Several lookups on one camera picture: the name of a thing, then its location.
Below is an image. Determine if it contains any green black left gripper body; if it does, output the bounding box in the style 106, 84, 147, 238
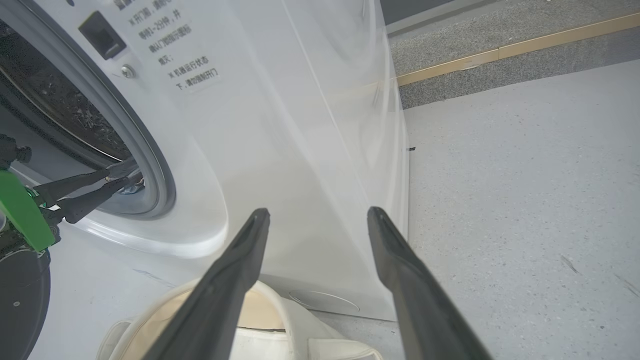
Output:
0, 170, 66, 253

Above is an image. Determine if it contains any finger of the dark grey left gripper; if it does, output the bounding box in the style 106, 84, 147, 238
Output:
62, 172, 146, 224
32, 159, 140, 206

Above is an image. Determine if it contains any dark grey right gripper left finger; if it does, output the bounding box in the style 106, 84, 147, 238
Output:
142, 208, 271, 360

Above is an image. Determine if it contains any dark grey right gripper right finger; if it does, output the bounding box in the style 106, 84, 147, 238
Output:
367, 206, 493, 360

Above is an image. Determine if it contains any light blue denim garment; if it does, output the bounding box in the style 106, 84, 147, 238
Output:
119, 179, 147, 196

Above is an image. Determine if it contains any cream fabric laundry basket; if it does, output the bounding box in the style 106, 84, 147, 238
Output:
96, 277, 383, 360

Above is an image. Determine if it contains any white front-load washing machine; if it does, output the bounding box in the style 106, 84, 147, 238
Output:
0, 0, 411, 322

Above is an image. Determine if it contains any black door latch socket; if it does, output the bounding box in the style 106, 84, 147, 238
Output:
78, 11, 127, 61

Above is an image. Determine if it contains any gold floor trim strip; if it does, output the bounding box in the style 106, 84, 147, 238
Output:
395, 12, 640, 87

